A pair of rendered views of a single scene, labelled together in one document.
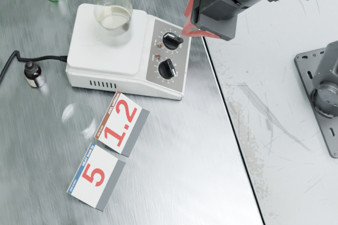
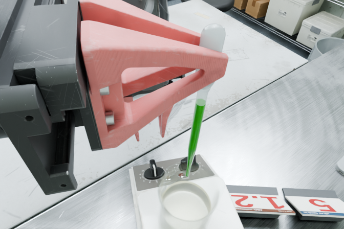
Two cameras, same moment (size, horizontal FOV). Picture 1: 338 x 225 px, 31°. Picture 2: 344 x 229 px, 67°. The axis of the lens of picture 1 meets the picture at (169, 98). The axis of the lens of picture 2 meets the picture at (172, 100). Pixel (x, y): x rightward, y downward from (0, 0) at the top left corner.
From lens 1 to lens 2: 82 cm
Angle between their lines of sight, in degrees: 56
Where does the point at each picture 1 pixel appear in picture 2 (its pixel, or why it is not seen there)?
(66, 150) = not seen: outside the picture
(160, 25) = (142, 185)
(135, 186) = (294, 174)
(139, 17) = (150, 199)
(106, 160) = (298, 201)
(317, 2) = not seen: hidden behind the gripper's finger
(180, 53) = (161, 164)
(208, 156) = (234, 130)
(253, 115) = (185, 112)
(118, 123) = (259, 202)
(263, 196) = (239, 94)
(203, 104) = not seen: hidden behind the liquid
